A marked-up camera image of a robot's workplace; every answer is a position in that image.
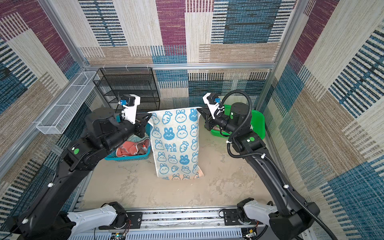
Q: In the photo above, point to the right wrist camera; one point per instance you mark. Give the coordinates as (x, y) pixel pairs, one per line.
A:
(214, 104)

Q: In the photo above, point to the teal plastic basket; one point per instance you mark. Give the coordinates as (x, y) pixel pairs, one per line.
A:
(133, 138)

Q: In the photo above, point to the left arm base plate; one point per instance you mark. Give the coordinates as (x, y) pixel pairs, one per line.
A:
(130, 220)

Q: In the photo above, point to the red pink towel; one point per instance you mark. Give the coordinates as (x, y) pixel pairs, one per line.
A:
(132, 149)

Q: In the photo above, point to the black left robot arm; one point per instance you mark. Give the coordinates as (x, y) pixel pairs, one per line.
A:
(44, 219)

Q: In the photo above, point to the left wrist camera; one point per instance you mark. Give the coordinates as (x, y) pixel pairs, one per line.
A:
(129, 103)

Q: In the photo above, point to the green plastic basket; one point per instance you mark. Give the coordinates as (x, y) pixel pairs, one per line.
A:
(257, 123)

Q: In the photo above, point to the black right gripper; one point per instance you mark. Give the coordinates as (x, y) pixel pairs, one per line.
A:
(208, 117)

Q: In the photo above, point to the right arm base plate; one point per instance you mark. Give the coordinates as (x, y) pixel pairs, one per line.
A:
(232, 218)

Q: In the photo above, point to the black wire shelf rack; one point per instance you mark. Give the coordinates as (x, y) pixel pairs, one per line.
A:
(114, 83)

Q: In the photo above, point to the light blue patterned towel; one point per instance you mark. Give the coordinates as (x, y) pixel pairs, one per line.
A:
(175, 143)

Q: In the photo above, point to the aluminium front rail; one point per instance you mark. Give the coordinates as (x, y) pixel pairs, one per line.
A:
(181, 224)

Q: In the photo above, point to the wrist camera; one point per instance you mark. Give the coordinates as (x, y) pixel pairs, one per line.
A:
(129, 103)
(214, 104)

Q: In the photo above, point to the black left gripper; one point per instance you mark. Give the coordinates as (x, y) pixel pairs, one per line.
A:
(140, 125)

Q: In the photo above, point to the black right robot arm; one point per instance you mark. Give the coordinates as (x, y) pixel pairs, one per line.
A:
(293, 214)

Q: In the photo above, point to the white wire mesh tray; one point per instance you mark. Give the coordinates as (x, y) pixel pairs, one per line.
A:
(64, 110)

